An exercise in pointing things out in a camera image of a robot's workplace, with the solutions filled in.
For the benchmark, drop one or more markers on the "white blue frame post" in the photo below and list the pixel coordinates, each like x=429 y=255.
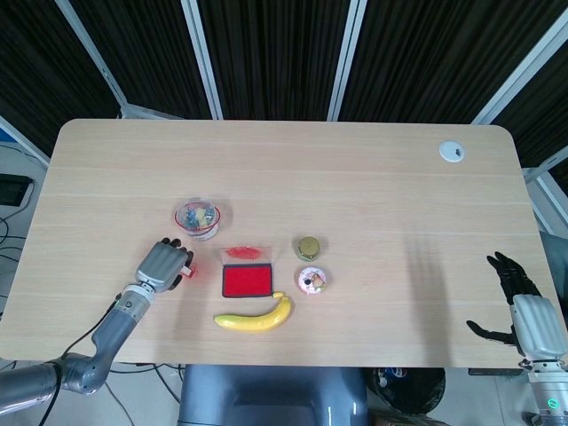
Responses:
x=24 y=137

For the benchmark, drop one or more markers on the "black trash bin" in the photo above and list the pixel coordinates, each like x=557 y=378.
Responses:
x=412 y=390

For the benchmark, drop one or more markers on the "yellow toy banana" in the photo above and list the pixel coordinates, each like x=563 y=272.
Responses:
x=253 y=323

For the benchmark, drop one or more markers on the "pink strawberry cake toy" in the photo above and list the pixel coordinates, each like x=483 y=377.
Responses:
x=312 y=280

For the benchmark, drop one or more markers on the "black box device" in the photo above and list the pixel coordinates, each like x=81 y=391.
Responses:
x=13 y=191

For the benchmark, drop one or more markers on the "red and white stamp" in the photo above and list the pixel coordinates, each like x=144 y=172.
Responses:
x=190 y=270

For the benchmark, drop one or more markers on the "white partition frame post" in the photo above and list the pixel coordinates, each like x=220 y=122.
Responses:
x=95 y=62
x=539 y=191
x=342 y=62
x=203 y=62
x=519 y=84

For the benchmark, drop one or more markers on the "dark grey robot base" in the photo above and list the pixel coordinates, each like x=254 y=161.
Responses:
x=270 y=397

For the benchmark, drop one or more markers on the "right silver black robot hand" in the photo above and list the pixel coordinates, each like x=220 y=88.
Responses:
x=534 y=324

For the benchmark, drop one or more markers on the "black power strip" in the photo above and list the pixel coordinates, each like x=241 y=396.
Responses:
x=494 y=372

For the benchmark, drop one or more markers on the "red ink pad clear lid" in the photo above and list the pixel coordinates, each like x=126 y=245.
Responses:
x=246 y=281

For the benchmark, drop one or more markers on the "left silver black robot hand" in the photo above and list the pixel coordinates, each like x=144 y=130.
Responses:
x=162 y=266

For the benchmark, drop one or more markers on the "green jar gold lid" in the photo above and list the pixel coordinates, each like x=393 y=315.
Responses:
x=307 y=247

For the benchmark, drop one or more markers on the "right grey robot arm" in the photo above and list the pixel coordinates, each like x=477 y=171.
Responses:
x=550 y=390

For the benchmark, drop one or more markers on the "clear jar of binder clips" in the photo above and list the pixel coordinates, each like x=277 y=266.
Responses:
x=196 y=219

